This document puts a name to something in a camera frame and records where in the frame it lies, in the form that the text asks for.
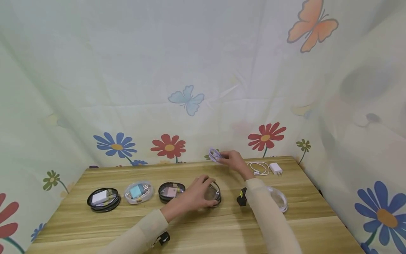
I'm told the person's left hand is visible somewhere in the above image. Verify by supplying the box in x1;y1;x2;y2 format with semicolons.
161;175;220;223

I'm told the person's right hand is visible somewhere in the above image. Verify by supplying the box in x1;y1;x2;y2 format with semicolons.
218;150;255;181

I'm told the black oval storage case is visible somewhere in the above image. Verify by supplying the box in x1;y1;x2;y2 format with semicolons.
86;188;121;213
158;182;186;204
203;180;222;208

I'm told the purple cable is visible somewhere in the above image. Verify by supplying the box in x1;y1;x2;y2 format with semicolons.
208;148;223;164

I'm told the person's right forearm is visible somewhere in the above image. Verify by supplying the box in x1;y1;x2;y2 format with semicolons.
245;178;303;254

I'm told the person's left forearm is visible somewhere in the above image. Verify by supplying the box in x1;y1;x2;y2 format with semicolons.
95;209;169;254

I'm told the black wrist band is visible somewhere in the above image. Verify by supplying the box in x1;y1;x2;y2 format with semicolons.
236;187;248;207
153;231;171;247

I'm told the clear oval storage case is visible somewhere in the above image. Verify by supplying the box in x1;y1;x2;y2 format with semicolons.
124;181;154;205
266;186;289;213

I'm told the light blue charger plug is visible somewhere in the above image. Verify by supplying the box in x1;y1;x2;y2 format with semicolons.
129;185;144;199

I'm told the coiled white cable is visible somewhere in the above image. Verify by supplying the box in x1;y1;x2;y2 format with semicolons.
247;162;270;176

